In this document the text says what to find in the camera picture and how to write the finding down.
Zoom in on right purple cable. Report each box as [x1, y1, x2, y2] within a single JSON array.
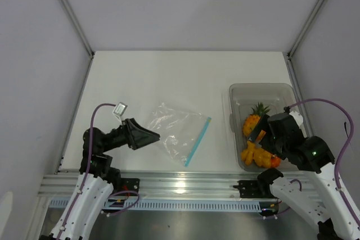
[[253, 98, 355, 221]]

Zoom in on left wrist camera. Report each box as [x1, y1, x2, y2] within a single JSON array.
[[112, 102, 128, 117]]

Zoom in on clear zip top bag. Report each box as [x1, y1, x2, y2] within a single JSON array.
[[147, 102, 212, 167]]

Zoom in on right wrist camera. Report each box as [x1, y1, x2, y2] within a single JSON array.
[[289, 111, 304, 127]]

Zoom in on purple cable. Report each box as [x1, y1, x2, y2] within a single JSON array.
[[253, 98, 355, 221], [56, 103, 141, 238]]

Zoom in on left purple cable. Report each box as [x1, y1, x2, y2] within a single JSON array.
[[56, 103, 141, 238]]

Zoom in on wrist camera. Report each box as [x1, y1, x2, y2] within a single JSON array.
[[112, 102, 128, 117], [289, 111, 304, 127]]

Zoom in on toy pineapple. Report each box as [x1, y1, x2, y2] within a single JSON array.
[[242, 102, 270, 137]]

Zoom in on yellow toy squash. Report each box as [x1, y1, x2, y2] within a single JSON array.
[[241, 141, 272, 169]]

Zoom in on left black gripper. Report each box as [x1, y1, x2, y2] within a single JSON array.
[[101, 117, 160, 152]]

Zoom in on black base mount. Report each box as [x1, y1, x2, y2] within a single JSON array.
[[233, 180, 267, 198], [119, 178, 140, 197]]

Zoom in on aluminium rail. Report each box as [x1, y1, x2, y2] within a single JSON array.
[[38, 170, 344, 201]]

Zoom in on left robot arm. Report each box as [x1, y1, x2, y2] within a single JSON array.
[[40, 119, 160, 239]]

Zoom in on slotted cable duct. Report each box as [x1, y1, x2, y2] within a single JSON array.
[[49, 198, 262, 212]]

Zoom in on left frame post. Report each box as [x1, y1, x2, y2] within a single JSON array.
[[58, 0, 94, 58]]

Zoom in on clear plastic food container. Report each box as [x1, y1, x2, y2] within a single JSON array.
[[229, 83, 307, 174]]

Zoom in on frame post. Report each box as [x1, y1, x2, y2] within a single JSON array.
[[58, 0, 94, 58], [287, 0, 328, 60]]

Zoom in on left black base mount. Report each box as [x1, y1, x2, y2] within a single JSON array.
[[119, 178, 140, 197]]

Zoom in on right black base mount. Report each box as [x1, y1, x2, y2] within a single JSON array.
[[233, 180, 267, 198]]

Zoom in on orange toy pumpkin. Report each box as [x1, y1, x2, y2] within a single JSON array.
[[271, 155, 282, 168]]

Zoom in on right frame post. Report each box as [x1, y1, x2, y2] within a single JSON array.
[[287, 0, 328, 60]]

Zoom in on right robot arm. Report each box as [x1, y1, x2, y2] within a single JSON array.
[[249, 112, 359, 239]]

